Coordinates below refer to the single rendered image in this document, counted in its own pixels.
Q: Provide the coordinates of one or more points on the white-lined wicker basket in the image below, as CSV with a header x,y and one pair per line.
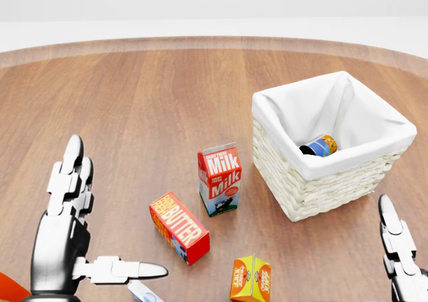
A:
x,y
321,168

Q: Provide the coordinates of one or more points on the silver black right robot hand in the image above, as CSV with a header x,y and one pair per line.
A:
x,y
399,248

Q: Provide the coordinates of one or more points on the red-orange object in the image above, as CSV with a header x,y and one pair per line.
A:
x,y
11,290

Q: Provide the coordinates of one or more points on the blue and orange tin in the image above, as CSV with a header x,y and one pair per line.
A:
x,y
322,146

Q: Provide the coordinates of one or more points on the white and blue box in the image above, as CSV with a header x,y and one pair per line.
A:
x,y
142,293

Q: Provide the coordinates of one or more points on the red and white milk carton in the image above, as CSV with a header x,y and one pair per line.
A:
x,y
222,181

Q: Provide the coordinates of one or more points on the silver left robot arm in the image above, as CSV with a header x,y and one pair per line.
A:
x,y
50,298

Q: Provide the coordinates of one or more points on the orange juice carton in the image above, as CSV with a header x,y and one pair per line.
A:
x,y
250,280

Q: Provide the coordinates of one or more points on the red butter box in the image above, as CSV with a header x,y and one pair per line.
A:
x,y
179,226

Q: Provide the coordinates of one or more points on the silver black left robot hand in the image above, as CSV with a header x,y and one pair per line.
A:
x,y
55,245

